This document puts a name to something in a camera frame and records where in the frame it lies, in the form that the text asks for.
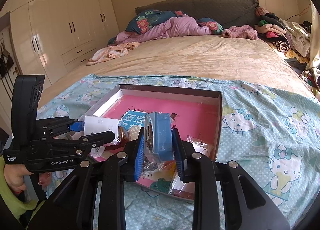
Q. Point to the beige bedspread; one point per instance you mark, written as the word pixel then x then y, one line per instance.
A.
pixel 206 56

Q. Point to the dark shallow cardboard box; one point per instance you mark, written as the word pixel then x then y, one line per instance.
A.
pixel 144 90

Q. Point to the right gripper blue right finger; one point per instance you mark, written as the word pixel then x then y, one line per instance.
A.
pixel 179 153

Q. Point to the floral dark pillow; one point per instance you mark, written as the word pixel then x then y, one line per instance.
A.
pixel 150 18

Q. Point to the pink fuzzy garment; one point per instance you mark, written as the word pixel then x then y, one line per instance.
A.
pixel 245 32

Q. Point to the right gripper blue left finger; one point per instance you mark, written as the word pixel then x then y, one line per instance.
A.
pixel 139 158

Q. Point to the Hello Kitty teal blanket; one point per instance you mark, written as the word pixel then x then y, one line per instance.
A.
pixel 273 134

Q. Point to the earring card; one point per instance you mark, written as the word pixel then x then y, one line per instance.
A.
pixel 94 125

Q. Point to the left forearm green sleeve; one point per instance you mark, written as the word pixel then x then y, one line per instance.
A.
pixel 14 204

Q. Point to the purple quilt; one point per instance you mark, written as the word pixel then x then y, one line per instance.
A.
pixel 173 27

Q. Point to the dark beaded jewelry bag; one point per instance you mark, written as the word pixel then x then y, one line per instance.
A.
pixel 149 167

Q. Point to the pink Chinese workbook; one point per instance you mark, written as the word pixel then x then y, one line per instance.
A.
pixel 191 115

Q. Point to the pink cream pajamas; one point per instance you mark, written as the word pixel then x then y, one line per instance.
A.
pixel 111 52

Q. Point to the cream wardrobe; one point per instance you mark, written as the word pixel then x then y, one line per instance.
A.
pixel 51 37

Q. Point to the left hand painted nails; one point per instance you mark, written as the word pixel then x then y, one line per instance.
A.
pixel 14 174

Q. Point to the dark grey headboard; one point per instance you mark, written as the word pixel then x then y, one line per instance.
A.
pixel 228 13

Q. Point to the pile of clothes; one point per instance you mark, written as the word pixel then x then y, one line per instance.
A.
pixel 292 41

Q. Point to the cream curtain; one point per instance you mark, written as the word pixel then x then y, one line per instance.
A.
pixel 314 39

